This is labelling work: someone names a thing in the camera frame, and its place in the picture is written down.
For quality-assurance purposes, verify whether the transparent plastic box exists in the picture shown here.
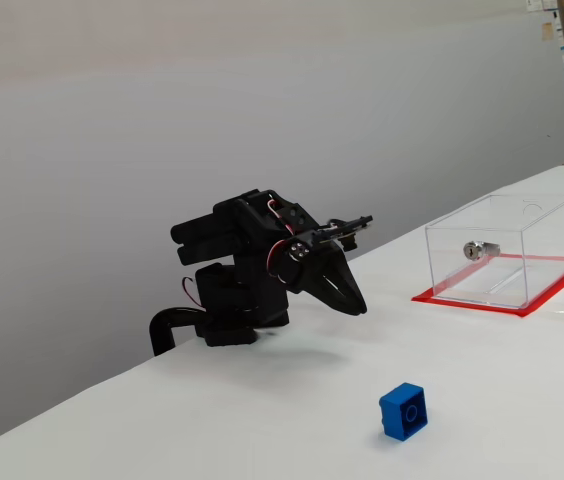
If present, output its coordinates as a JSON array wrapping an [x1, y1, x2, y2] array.
[[424, 193, 564, 310]]

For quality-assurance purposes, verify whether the blue lego brick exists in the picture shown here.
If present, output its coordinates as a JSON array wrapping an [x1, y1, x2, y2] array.
[[378, 382, 429, 442]]

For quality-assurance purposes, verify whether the red tape rectangle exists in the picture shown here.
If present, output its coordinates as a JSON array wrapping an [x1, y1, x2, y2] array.
[[410, 253, 564, 319]]

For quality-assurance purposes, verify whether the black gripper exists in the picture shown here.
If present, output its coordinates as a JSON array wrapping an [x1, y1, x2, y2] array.
[[277, 230, 367, 315]]

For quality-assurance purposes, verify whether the black table clamp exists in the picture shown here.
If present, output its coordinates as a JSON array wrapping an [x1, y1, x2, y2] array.
[[149, 307, 213, 357]]

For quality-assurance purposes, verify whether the red white servo wire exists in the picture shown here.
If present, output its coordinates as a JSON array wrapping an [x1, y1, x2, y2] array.
[[180, 276, 204, 307], [265, 238, 296, 282], [266, 198, 297, 236]]

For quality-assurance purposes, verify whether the silver lock cylinder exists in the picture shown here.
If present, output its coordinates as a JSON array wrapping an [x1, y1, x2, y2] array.
[[463, 239, 502, 262]]

